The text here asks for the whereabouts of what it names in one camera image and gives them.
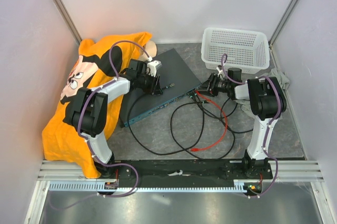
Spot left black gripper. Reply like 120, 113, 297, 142
136, 71, 162, 96

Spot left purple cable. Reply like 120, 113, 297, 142
48, 40, 155, 211

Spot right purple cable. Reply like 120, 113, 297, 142
220, 53, 286, 200

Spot red ethernet cable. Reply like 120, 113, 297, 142
190, 90, 228, 152

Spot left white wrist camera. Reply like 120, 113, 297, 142
147, 60, 162, 76

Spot white plastic basket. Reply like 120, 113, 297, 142
201, 27, 270, 74

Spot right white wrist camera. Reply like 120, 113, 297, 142
216, 65, 225, 77

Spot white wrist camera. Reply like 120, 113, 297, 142
216, 65, 225, 77
147, 60, 162, 76

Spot black ethernet cable loop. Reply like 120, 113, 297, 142
170, 94, 236, 160

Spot purple cable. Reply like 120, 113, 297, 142
220, 53, 286, 200
48, 40, 155, 211

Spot white slotted cable duct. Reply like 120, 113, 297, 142
49, 181, 262, 193

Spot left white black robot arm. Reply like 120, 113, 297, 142
64, 59, 163, 178

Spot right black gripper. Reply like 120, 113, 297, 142
195, 73, 231, 97

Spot peach fabric hat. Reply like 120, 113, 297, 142
138, 40, 157, 61

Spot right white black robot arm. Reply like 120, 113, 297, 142
197, 67, 286, 179

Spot dark blue network switch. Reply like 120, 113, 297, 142
119, 49, 201, 128

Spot grey cloth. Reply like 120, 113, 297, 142
235, 68, 290, 118

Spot orange mickey mouse cloth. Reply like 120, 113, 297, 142
42, 32, 152, 179

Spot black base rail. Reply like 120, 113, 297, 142
94, 159, 273, 187

